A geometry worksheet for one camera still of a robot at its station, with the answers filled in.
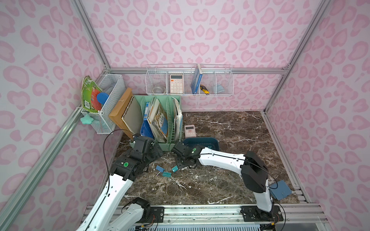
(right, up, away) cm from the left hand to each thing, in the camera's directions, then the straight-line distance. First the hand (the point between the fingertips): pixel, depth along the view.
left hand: (154, 149), depth 73 cm
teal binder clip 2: (+9, -15, +15) cm, 23 cm away
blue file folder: (-10, +8, +19) cm, 23 cm away
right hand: (+12, -10, +12) cm, 19 cm away
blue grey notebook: (+69, -24, +7) cm, 73 cm away
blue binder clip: (0, -15, +15) cm, 21 cm away
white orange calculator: (+9, +39, +20) cm, 45 cm away
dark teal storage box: (+33, 0, +26) cm, 42 cm away
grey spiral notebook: (-16, +17, +13) cm, 26 cm away
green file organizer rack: (+4, +26, +24) cm, 35 cm away
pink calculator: (+18, +7, +33) cm, 39 cm away
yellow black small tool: (+27, +35, +20) cm, 49 cm away
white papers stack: (+11, +15, +13) cm, 22 cm away
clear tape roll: (-3, +35, +23) cm, 42 cm away
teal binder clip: (+4, -18, +14) cm, 23 cm away
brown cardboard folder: (-19, +17, +1) cm, 26 cm away
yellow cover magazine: (-1, +15, +15) cm, 21 cm away
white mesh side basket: (-24, +15, -1) cm, 28 cm away
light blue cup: (+39, +37, +27) cm, 60 cm away
